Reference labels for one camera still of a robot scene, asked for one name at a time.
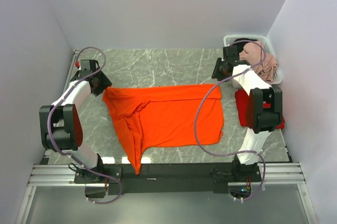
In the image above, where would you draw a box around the folded red t shirt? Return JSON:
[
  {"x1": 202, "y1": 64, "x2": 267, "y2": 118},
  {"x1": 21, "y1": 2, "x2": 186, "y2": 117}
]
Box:
[{"x1": 234, "y1": 89, "x2": 286, "y2": 130}]

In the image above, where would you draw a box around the aluminium frame rail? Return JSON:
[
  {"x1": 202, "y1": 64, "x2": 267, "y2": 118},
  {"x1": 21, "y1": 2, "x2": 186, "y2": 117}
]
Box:
[{"x1": 14, "y1": 48, "x2": 80, "y2": 224}]

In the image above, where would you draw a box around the black base beam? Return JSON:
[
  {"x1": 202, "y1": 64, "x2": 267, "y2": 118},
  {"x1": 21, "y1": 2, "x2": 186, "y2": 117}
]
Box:
[{"x1": 74, "y1": 161, "x2": 262, "y2": 195}]

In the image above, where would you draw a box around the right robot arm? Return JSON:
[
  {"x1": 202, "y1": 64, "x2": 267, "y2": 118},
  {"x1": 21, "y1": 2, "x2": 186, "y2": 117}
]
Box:
[{"x1": 212, "y1": 45, "x2": 283, "y2": 181}]

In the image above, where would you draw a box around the orange t shirt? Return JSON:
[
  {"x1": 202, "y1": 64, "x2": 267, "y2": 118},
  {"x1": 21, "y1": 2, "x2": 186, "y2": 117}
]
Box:
[{"x1": 103, "y1": 84, "x2": 224, "y2": 174}]

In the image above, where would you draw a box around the white plastic laundry basket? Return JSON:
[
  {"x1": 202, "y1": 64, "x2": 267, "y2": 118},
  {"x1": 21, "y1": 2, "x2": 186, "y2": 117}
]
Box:
[{"x1": 223, "y1": 34, "x2": 283, "y2": 84}]

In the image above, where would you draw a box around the black garment in basket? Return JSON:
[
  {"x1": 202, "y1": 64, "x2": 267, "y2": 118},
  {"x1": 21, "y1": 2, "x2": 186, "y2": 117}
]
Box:
[{"x1": 233, "y1": 38, "x2": 256, "y2": 53}]

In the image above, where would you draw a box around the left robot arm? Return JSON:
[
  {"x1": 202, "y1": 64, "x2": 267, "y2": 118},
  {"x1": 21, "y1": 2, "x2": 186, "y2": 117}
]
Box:
[{"x1": 39, "y1": 60, "x2": 112, "y2": 183}]

